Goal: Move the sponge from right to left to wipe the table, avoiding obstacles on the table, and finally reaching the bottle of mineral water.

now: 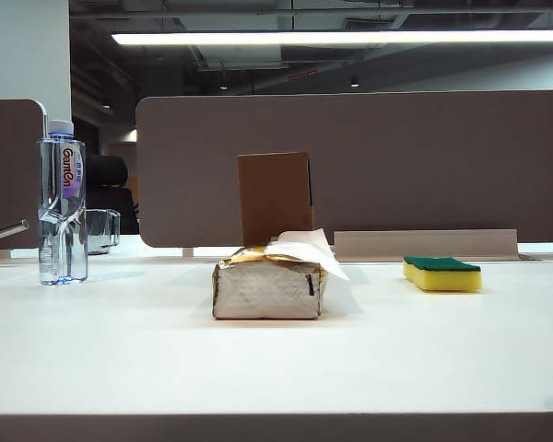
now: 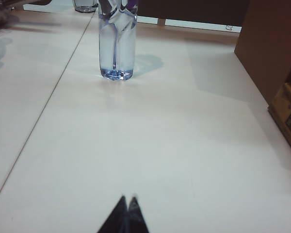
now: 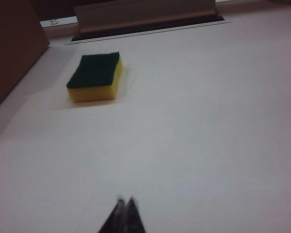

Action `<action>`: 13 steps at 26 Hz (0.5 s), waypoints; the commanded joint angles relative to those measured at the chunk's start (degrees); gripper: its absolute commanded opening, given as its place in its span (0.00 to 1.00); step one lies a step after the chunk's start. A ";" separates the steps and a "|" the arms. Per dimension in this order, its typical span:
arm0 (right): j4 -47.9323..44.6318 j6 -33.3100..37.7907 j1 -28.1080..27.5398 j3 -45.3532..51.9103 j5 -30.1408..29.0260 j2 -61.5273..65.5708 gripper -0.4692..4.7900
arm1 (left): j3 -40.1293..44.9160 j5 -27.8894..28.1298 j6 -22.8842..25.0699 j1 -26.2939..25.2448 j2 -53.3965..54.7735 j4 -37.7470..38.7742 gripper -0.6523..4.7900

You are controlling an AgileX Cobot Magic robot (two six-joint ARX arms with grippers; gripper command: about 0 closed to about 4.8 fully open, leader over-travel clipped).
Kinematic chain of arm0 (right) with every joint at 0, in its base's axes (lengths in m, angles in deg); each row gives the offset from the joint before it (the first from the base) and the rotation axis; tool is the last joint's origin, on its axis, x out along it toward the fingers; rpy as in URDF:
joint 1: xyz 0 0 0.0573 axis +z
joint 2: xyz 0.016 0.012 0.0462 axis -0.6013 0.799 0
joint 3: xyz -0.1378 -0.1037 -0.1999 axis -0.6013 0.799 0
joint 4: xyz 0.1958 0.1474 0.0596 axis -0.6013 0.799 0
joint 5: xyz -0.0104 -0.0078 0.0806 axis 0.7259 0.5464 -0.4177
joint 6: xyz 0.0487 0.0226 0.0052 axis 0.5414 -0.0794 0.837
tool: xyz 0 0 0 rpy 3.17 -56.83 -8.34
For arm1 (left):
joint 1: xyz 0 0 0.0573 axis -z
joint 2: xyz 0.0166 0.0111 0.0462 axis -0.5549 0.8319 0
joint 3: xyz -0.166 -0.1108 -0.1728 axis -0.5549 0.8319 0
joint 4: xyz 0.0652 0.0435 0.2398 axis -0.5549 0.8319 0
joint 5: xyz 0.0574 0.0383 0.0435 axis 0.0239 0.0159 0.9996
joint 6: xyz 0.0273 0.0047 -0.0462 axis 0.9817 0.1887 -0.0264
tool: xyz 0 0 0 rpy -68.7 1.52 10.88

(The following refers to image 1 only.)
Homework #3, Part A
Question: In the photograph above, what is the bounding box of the yellow green scouring sponge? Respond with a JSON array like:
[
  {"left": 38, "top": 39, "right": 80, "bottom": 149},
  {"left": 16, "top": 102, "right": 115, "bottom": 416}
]
[{"left": 402, "top": 255, "right": 483, "bottom": 294}]

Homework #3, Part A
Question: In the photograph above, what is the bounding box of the clear plastic water bottle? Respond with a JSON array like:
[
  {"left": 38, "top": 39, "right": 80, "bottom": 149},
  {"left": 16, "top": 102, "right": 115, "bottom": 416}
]
[{"left": 37, "top": 119, "right": 89, "bottom": 286}]

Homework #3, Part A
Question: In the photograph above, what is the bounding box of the brown cardboard box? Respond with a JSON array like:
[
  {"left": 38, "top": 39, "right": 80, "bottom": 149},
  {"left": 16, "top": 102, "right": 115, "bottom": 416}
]
[{"left": 236, "top": 151, "right": 315, "bottom": 248}]

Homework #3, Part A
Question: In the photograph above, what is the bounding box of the white tissue sheet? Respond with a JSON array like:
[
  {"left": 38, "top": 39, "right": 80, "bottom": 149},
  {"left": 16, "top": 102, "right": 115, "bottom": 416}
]
[{"left": 265, "top": 227, "right": 351, "bottom": 283}]

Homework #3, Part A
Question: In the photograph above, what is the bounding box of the white gold tissue pack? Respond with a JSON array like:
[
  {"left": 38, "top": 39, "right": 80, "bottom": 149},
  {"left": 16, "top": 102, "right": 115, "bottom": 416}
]
[{"left": 210, "top": 246, "right": 328, "bottom": 321}]

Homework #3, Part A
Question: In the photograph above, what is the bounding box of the wide brown desk partition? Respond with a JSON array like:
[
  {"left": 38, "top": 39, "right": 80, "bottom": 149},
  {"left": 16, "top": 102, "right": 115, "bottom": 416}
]
[{"left": 135, "top": 89, "right": 553, "bottom": 250}]

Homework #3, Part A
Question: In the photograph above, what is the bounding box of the black office chair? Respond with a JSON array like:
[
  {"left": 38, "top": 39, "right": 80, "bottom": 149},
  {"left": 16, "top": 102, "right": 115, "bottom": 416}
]
[{"left": 86, "top": 154, "right": 140, "bottom": 235}]

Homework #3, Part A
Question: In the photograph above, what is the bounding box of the clear glass container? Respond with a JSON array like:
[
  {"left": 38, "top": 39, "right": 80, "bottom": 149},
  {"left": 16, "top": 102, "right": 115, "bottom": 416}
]
[{"left": 86, "top": 208, "right": 122, "bottom": 256}]

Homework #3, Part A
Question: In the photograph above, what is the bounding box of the long ceiling light strip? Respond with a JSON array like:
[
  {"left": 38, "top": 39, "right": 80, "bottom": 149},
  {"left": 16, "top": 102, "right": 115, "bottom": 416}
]
[{"left": 111, "top": 29, "right": 553, "bottom": 46}]

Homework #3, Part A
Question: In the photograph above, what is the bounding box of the silver metal bar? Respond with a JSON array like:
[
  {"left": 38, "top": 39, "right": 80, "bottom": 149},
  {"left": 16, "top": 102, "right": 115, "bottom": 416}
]
[{"left": 0, "top": 218, "right": 30, "bottom": 245}]

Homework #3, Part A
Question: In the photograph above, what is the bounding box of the narrow brown desk partition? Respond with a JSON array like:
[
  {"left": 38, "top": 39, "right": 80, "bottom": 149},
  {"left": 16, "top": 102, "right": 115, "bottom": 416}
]
[{"left": 0, "top": 98, "right": 48, "bottom": 252}]

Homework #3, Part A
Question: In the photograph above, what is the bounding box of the beige cable tray rail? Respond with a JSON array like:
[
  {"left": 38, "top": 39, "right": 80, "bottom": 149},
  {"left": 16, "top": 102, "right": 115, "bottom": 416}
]
[{"left": 334, "top": 228, "right": 520, "bottom": 259}]

